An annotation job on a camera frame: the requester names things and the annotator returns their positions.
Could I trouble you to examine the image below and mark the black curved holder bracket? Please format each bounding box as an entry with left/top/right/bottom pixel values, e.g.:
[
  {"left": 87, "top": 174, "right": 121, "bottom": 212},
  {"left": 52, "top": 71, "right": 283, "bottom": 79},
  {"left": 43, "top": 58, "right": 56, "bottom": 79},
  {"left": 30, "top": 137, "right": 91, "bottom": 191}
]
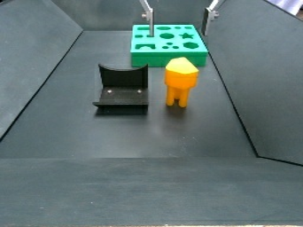
[{"left": 94, "top": 65, "right": 150, "bottom": 107}]

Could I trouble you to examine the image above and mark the orange three prong block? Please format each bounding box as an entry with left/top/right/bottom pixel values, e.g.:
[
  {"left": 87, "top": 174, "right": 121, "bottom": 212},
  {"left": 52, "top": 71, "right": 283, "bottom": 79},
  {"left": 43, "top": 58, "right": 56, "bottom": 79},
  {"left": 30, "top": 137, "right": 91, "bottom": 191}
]
[{"left": 165, "top": 57, "right": 199, "bottom": 107}]

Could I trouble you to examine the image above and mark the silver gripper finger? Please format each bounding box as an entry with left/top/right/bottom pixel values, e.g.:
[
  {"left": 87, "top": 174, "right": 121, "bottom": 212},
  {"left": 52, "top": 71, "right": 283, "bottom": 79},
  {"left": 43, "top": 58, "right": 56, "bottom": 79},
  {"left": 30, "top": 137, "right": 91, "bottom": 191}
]
[
  {"left": 139, "top": 0, "right": 154, "bottom": 36},
  {"left": 202, "top": 0, "right": 221, "bottom": 35}
]

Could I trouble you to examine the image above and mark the green foam shape board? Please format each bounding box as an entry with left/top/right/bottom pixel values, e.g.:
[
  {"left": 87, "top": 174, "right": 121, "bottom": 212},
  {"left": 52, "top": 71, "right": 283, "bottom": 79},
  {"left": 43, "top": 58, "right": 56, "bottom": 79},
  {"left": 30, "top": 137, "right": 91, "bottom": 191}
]
[{"left": 131, "top": 25, "right": 209, "bottom": 67}]

